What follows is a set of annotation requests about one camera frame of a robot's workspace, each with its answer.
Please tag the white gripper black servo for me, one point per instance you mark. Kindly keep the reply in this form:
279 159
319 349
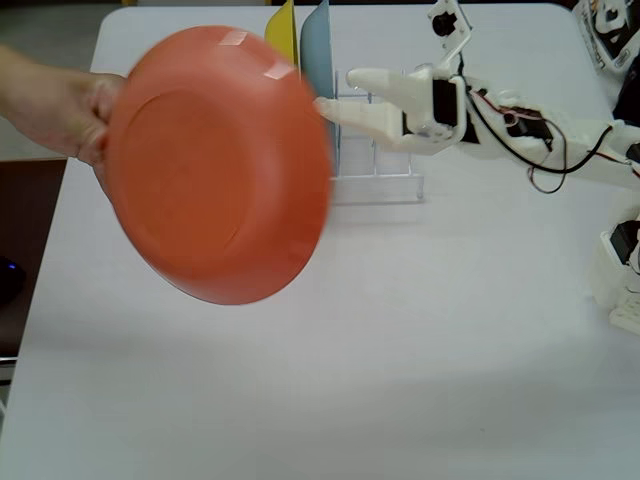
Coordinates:
421 111

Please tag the orange plate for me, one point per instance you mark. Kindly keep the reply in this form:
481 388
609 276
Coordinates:
215 165

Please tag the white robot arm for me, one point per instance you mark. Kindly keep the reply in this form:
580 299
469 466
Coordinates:
580 140

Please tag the person hand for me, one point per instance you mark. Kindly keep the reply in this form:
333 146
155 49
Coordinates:
55 105

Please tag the light blue plate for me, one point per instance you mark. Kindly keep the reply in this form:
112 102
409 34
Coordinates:
316 45

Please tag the yellow plate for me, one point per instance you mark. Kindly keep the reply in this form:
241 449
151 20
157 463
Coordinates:
282 30

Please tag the white bag with black print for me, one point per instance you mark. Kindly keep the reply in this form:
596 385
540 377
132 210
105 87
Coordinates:
585 20

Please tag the dark brown glossy cabinet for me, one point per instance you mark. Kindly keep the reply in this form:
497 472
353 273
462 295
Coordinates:
30 225

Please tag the black device with blue light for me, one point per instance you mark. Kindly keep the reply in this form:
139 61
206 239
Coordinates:
10 280

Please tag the white flat object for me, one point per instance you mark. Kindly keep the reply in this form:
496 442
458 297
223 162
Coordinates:
7 370

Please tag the wrist camera on white mount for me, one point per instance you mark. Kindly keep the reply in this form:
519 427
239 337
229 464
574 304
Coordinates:
442 22

